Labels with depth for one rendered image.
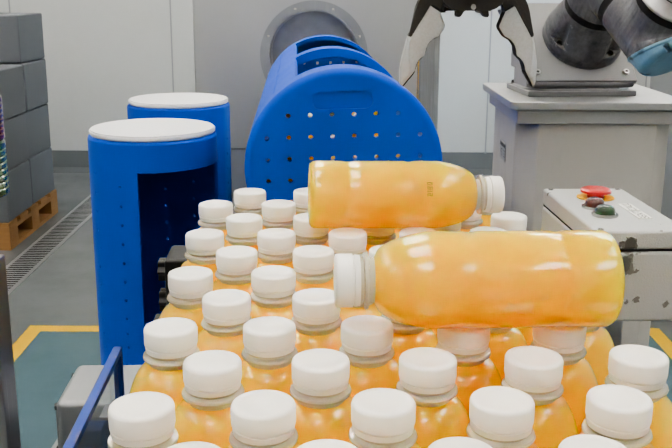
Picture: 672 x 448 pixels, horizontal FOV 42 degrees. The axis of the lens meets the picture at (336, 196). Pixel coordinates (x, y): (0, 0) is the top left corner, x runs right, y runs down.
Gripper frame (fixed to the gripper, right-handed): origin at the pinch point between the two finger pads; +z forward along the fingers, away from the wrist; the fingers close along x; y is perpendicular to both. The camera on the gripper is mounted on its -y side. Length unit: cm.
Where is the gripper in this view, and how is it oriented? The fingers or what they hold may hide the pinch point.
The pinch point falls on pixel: (468, 88)
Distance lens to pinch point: 101.2
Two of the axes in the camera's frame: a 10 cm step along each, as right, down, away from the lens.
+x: -10.0, 0.1, -0.5
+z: -0.1, 9.7, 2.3
